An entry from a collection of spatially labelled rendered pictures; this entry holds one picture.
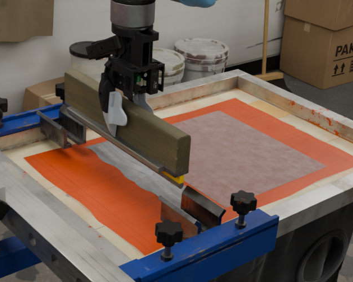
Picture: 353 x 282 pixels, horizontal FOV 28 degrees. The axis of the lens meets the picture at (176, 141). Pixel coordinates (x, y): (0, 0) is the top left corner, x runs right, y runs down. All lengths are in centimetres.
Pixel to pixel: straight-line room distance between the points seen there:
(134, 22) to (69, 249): 39
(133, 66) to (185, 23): 293
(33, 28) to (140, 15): 234
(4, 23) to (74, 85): 203
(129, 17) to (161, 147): 23
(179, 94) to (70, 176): 45
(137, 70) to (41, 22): 233
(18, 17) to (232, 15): 151
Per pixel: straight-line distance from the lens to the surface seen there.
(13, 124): 152
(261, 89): 181
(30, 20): 346
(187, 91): 176
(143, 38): 117
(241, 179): 143
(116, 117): 125
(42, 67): 364
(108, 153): 149
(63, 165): 145
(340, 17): 447
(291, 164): 152
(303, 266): 154
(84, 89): 136
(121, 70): 120
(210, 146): 155
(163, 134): 118
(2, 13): 339
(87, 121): 135
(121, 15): 118
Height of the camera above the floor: 165
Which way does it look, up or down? 26 degrees down
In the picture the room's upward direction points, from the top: 4 degrees clockwise
